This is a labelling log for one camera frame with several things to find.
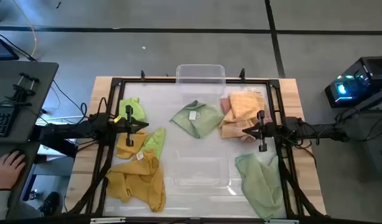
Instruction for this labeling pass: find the white table edge bracket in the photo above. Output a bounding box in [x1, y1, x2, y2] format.
[264, 218, 300, 224]
[90, 217, 126, 224]

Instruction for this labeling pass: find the small mustard yellow towel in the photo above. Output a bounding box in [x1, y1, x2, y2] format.
[115, 129, 148, 160]

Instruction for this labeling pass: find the black keyboard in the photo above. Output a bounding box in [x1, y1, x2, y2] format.
[0, 104, 15, 138]

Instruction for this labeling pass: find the yellow cable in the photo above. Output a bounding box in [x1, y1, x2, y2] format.
[12, 0, 38, 57]

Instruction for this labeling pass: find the clear plastic bin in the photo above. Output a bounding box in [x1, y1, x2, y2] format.
[175, 64, 226, 105]
[172, 149, 232, 189]

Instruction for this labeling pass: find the black shoe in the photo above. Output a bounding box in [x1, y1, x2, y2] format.
[38, 191, 60, 217]

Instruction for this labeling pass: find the sage green towel with label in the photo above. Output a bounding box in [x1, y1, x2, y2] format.
[169, 100, 226, 139]

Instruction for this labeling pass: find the person's hand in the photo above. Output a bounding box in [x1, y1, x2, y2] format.
[0, 151, 27, 190]

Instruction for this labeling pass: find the salmon pink towel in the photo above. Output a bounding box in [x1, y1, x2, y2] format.
[220, 91, 274, 144]

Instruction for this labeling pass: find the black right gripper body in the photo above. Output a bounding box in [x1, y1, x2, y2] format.
[256, 110, 277, 152]

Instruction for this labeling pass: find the black clamp holder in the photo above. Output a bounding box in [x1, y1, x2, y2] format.
[4, 72, 41, 105]

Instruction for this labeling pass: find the black computer tower with lights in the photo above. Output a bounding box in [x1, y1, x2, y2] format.
[324, 55, 382, 109]

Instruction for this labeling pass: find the dark grey side desk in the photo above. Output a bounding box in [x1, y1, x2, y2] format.
[333, 86, 382, 124]

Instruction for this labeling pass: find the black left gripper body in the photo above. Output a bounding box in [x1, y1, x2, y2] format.
[114, 105, 136, 147]

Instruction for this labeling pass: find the black metal table frame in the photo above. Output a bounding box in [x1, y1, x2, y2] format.
[66, 68, 325, 224]

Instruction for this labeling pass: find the black monitor cable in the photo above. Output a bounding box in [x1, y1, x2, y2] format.
[0, 30, 37, 62]

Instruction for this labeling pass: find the large pale green towel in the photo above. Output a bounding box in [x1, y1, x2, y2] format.
[235, 152, 287, 220]

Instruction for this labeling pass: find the black floor cable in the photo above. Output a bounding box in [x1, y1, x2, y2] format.
[50, 79, 89, 125]

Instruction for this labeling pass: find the light orange towel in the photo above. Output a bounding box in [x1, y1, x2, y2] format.
[218, 91, 273, 142]

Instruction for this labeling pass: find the large mustard yellow towel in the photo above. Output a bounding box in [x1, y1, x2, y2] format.
[105, 149, 167, 213]

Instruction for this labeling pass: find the black support beam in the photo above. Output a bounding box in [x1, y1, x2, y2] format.
[29, 124, 80, 158]

